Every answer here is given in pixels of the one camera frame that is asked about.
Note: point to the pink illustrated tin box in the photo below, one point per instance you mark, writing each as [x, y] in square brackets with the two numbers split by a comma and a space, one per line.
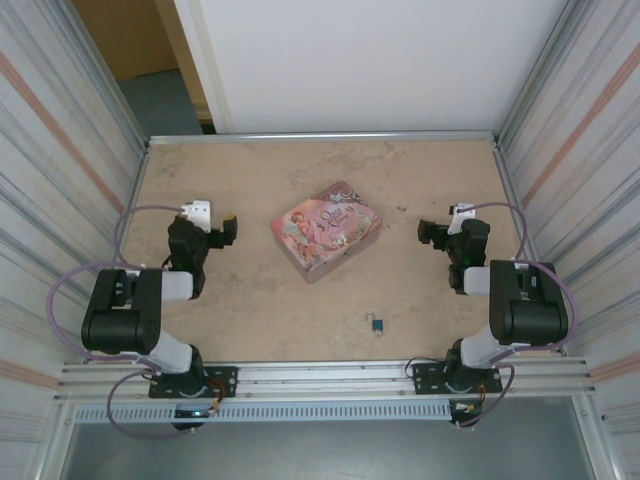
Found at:
[325, 225]

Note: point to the blue padlock with silver shackle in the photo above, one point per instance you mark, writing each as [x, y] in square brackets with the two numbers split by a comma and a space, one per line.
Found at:
[378, 327]

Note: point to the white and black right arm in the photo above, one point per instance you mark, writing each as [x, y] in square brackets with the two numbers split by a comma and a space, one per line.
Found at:
[525, 310]

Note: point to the brown cardboard panel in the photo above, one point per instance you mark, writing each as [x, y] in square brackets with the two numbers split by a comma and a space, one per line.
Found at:
[125, 35]

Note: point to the aluminium back frame bar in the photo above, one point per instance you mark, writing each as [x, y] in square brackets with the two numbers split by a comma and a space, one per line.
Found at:
[325, 138]

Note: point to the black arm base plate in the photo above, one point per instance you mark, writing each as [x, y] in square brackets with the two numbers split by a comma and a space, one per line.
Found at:
[425, 372]
[225, 375]

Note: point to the aluminium front rail frame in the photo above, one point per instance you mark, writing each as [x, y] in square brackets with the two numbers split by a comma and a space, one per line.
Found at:
[325, 381]

